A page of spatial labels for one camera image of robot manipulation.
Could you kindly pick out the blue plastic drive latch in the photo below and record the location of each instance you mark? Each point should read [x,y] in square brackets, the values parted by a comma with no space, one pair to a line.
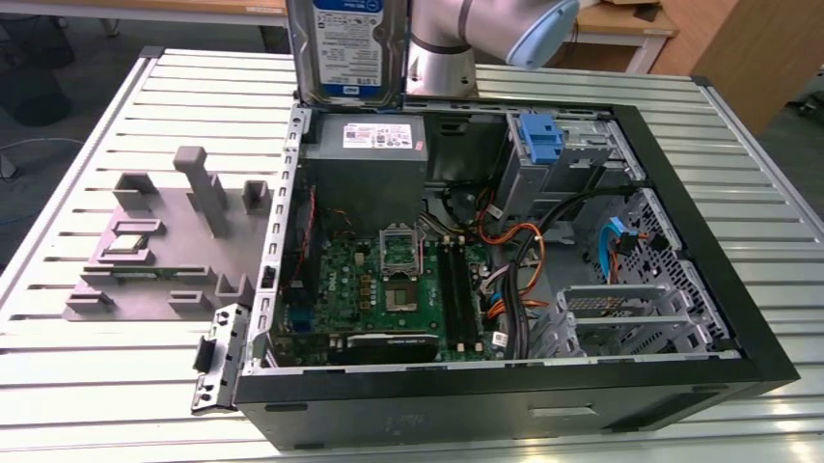
[540,140]

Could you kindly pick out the green RAM stick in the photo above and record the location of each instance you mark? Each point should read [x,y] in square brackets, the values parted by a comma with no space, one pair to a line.
[142,276]

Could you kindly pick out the black RAM slot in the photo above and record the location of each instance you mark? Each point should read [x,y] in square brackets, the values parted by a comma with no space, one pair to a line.
[450,299]
[469,299]

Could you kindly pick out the black open PC case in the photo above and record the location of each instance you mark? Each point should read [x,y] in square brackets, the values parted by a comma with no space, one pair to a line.
[450,415]

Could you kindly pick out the black graphics card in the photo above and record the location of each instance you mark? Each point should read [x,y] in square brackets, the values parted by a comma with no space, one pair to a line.
[386,347]

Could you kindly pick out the black office chair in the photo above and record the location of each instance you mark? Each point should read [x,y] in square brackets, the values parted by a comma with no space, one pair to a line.
[39,72]

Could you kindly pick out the thin locking lever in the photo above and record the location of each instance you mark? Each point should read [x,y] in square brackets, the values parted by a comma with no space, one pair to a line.
[422,260]

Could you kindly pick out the silver CPU chip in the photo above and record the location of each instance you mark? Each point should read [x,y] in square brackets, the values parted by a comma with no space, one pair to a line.
[126,246]

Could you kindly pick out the CPU socket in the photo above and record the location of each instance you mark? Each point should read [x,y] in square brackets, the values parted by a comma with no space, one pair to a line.
[405,299]

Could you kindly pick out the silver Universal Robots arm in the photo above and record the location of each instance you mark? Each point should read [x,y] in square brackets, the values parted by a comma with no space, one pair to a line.
[444,67]

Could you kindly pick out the grey power supply unit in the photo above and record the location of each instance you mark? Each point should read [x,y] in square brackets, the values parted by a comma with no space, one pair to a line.
[361,188]

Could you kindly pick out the hard disk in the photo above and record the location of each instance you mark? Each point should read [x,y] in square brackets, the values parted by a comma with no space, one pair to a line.
[348,48]

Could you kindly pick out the wooden desk white frame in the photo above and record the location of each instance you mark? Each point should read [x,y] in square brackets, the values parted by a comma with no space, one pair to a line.
[619,19]
[193,7]

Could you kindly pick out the grey parts rack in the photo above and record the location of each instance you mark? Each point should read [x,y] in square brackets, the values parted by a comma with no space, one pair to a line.
[187,251]

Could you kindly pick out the metal expansion slot latch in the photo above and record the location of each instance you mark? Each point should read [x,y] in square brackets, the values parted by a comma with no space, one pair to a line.
[222,366]

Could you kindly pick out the wooden cabinet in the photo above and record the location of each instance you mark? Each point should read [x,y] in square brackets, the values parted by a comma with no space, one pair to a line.
[760,48]

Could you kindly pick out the metal disk bay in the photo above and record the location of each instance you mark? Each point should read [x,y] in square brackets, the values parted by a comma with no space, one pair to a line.
[619,320]

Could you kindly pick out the metal optical drive cage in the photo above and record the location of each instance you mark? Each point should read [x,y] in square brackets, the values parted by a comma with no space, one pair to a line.
[528,188]

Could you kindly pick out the green motherboard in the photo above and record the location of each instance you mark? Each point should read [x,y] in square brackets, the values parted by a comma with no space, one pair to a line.
[348,289]

